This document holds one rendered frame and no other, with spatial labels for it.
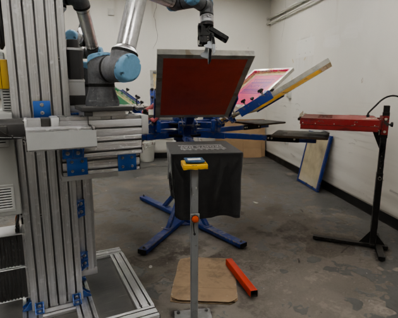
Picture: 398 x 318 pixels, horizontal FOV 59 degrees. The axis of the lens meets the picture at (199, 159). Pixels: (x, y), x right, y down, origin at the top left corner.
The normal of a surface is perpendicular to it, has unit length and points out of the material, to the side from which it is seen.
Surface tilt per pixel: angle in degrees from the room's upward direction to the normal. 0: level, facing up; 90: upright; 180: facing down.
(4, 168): 90
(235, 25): 90
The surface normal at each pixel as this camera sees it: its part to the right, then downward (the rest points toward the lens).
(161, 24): 0.15, 0.20
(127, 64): 0.77, 0.25
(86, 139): 0.44, 0.18
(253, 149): 0.15, -0.11
